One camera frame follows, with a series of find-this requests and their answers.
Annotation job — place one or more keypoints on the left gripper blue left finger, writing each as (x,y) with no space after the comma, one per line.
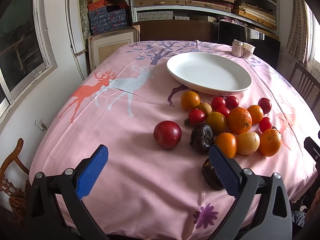
(90,171)

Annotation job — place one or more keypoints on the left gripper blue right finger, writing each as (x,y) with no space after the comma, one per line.
(227,170)

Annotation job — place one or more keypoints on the pale yellow-pink plum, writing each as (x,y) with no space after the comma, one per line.
(247,143)

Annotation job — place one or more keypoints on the yellow-orange tomato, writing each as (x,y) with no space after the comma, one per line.
(217,122)

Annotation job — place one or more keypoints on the large orange mandarin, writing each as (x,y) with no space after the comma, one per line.
(239,120)

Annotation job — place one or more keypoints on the small orange fruit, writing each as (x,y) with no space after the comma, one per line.
(256,113)

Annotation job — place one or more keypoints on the red cherry tomato with stem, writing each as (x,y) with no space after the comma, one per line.
(195,117)

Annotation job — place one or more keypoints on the large red plum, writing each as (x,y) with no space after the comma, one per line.
(167,134)

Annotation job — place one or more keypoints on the dark red cherry tomato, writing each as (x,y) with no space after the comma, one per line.
(265,104)

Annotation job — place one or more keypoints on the pink deer print tablecloth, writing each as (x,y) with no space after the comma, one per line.
(144,191)

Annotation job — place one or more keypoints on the wooden chair right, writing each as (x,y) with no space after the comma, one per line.
(307,82)

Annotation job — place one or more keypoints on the carved wooden chair left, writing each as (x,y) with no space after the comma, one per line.
(15,167)

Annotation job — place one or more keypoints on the small tan longan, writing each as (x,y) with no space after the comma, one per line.
(205,107)

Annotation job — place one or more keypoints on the small orange kumquat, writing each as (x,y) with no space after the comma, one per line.
(190,100)

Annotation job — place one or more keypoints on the white oval plate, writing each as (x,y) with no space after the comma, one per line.
(209,73)

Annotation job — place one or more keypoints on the beige patterned curtain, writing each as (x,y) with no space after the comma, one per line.
(297,44)

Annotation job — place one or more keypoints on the framed board leaning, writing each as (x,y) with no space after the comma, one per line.
(101,46)

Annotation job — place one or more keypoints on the dark wooden cabinet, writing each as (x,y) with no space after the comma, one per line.
(178,30)

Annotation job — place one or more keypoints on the blue patterned boxes stack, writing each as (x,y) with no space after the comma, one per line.
(103,20)

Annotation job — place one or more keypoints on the window with white frame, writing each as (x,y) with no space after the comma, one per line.
(26,51)

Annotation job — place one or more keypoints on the white panel leaning on wall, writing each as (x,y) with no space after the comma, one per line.
(76,37)

